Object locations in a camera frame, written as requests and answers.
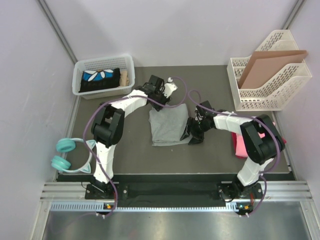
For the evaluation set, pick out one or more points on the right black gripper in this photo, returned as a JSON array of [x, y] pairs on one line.
[[192, 122]]

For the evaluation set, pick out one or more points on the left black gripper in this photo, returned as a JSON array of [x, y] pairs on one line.
[[164, 100]]

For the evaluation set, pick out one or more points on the grey t shirt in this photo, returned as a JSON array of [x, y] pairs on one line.
[[168, 125]]

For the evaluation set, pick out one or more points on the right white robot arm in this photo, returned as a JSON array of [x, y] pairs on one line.
[[248, 176]]

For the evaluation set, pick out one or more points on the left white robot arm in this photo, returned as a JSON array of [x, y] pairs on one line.
[[108, 125]]

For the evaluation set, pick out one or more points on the beige folded cloth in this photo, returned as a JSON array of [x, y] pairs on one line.
[[124, 79]]

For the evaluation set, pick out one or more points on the white perforated plastic basket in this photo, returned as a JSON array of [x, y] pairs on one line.
[[123, 62]]

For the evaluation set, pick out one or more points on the magenta folded shirt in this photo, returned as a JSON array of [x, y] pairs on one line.
[[239, 146]]

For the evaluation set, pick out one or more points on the light pink folded shirt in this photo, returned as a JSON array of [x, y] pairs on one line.
[[256, 141]]

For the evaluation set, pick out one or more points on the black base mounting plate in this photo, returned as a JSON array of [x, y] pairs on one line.
[[168, 190]]

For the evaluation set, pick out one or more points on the black shirt with flower print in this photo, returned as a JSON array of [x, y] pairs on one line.
[[95, 80]]

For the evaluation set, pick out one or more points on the brown cardboard sheet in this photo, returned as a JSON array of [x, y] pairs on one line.
[[263, 65]]

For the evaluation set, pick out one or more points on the white file organizer rack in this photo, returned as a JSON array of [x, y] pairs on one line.
[[277, 92]]

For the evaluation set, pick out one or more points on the teal cat ear headphones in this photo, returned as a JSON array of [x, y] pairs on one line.
[[66, 145]]

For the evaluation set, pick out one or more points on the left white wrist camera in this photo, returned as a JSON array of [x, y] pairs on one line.
[[169, 88]]

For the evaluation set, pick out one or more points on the aluminium frame rail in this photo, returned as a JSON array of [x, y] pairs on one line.
[[276, 191]]

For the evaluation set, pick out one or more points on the grey slotted cable duct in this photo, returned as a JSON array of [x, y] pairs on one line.
[[104, 207]]

